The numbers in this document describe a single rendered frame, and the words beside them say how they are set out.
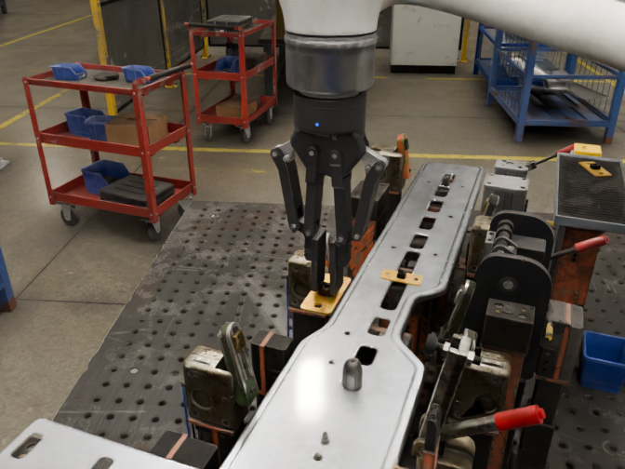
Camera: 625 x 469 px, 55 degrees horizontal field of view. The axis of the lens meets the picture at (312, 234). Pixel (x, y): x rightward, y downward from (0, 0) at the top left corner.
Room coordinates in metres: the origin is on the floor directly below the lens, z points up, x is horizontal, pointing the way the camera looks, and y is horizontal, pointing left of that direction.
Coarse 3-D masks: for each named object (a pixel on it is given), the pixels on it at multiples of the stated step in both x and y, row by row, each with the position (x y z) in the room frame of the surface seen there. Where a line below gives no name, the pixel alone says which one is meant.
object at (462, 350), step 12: (432, 336) 0.56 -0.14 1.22; (456, 336) 0.57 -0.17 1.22; (432, 348) 0.55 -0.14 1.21; (444, 348) 0.55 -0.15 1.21; (456, 348) 0.56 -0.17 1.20; (468, 348) 0.55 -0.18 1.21; (456, 360) 0.54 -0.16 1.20; (468, 360) 0.54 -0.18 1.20; (480, 360) 0.54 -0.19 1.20; (444, 372) 0.54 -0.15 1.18; (456, 372) 0.54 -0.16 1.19; (444, 384) 0.54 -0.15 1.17; (456, 384) 0.53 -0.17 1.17; (432, 396) 0.54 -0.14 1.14; (444, 396) 0.54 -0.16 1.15; (444, 408) 0.54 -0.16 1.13; (444, 420) 0.54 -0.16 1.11; (420, 432) 0.55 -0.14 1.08
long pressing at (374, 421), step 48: (432, 192) 1.49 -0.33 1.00; (384, 240) 1.21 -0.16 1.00; (432, 240) 1.21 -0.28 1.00; (384, 288) 1.00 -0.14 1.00; (432, 288) 1.00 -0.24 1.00; (336, 336) 0.85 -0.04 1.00; (384, 336) 0.85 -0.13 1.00; (288, 384) 0.73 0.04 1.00; (336, 384) 0.73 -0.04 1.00; (384, 384) 0.73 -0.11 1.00; (288, 432) 0.63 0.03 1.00; (336, 432) 0.63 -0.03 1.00; (384, 432) 0.63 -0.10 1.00
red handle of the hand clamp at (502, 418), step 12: (528, 408) 0.52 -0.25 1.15; (468, 420) 0.55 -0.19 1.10; (480, 420) 0.54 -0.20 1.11; (492, 420) 0.53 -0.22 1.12; (504, 420) 0.52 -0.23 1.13; (516, 420) 0.52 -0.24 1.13; (528, 420) 0.51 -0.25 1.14; (540, 420) 0.51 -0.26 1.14; (444, 432) 0.55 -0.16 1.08; (456, 432) 0.54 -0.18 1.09; (468, 432) 0.54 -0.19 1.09; (480, 432) 0.53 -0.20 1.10
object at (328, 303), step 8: (328, 280) 0.63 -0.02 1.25; (344, 280) 0.63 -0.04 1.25; (320, 288) 0.60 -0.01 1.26; (328, 288) 0.60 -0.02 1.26; (344, 288) 0.61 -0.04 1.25; (312, 296) 0.60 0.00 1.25; (320, 296) 0.60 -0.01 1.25; (328, 296) 0.60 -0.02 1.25; (336, 296) 0.60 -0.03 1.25; (304, 304) 0.58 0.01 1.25; (312, 304) 0.58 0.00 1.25; (320, 304) 0.58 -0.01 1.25; (328, 304) 0.58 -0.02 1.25; (336, 304) 0.58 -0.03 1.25; (312, 312) 0.57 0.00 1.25; (320, 312) 0.57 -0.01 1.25; (328, 312) 0.56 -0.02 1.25
